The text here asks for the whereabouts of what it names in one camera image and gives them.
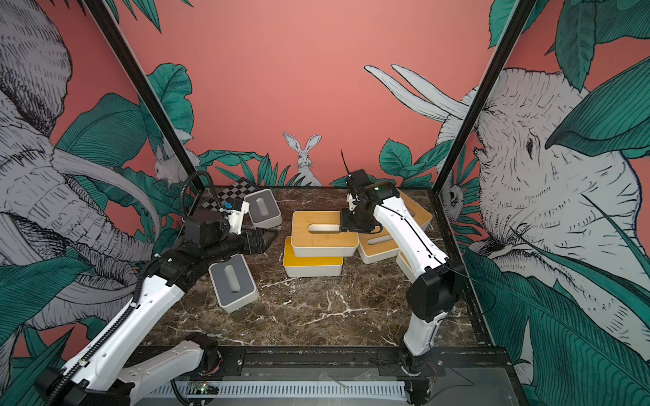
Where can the black frame post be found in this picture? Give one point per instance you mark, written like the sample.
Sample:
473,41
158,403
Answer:
107,24
512,31

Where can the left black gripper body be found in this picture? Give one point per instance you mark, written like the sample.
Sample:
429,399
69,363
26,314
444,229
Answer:
234,244

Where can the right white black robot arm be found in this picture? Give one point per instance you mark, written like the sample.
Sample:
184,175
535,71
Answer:
435,291

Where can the green circuit board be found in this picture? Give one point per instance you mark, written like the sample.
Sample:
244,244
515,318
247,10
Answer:
203,389

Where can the large bamboo lid tissue box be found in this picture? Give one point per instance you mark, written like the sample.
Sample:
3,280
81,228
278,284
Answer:
318,234

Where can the left black frame post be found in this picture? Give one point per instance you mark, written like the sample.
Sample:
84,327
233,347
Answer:
107,24

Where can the white slotted cable duct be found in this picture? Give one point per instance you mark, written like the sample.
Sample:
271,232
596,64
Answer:
309,390

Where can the black white chessboard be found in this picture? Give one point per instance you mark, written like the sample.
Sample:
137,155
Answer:
239,190

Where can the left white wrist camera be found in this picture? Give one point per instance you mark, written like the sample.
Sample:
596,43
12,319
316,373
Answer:
235,211

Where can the right edge bamboo tissue box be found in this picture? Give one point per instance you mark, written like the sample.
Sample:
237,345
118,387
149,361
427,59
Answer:
405,267

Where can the grey lid tissue box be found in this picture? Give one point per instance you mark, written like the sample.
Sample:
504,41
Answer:
233,283
263,209

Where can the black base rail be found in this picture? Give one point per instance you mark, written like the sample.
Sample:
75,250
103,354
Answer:
387,361

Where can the small bamboo lid tissue box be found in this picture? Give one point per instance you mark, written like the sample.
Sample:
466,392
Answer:
376,247

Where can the yellow lid tissue box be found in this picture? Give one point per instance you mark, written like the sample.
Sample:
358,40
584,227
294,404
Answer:
310,266

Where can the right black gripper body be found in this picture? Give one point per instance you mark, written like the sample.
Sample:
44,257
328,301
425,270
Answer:
355,222

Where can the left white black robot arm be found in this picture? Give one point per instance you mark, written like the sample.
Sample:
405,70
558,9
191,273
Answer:
98,375

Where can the right black frame post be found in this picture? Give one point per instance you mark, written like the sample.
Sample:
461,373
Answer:
512,31

